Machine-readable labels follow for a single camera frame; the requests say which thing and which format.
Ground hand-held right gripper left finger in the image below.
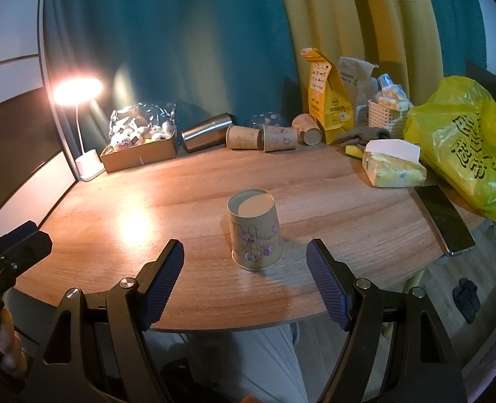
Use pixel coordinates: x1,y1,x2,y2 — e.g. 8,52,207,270
21,239,186,403

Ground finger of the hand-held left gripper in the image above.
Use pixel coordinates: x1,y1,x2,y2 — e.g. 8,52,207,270
0,220,54,278

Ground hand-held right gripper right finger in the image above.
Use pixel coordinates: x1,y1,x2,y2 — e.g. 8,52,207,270
306,238,469,403

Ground floral paper cup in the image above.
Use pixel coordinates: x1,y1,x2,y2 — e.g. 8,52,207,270
227,189,285,273
263,124,298,153
292,113,325,146

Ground plain brown paper cup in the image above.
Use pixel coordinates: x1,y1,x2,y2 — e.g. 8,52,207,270
226,124,264,150

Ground person's left hand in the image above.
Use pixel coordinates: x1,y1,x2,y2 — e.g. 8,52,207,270
0,307,29,380

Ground person's grey trouser leg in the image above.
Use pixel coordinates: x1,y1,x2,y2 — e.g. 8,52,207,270
145,323,308,403

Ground white desk lamp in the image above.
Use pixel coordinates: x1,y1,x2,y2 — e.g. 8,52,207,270
53,78,106,182

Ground cardboard box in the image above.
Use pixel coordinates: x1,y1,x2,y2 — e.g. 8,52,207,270
100,134,178,174

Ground black smartphone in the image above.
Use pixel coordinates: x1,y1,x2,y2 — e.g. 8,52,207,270
413,185,476,258

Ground yellow tissue pack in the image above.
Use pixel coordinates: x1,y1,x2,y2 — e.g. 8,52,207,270
361,138,427,189

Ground dark slippers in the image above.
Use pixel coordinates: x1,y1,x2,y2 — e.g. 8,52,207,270
452,278,482,325

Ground steel tumbler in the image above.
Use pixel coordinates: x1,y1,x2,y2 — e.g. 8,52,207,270
181,113,233,154

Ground grey cloth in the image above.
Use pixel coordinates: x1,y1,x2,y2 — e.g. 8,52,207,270
336,125,392,148

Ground dark patterned pouch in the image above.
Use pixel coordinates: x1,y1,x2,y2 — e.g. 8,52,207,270
245,111,285,130

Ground white woven basket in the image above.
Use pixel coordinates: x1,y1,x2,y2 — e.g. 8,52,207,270
367,99,413,129

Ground yellow paper bag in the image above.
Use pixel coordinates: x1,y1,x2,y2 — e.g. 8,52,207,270
298,47,355,144

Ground yellow plastic bag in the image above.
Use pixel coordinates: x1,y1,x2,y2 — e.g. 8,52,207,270
402,76,496,223

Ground kraft and white paper bag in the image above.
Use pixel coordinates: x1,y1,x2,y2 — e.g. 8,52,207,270
337,56,380,127

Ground pale wrapped packets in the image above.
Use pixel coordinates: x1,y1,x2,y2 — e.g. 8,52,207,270
376,74,413,110

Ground teal curtain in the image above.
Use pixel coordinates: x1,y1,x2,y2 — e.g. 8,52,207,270
38,0,311,152

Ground yellow curtain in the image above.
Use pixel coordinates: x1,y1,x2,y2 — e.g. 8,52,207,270
273,0,446,105

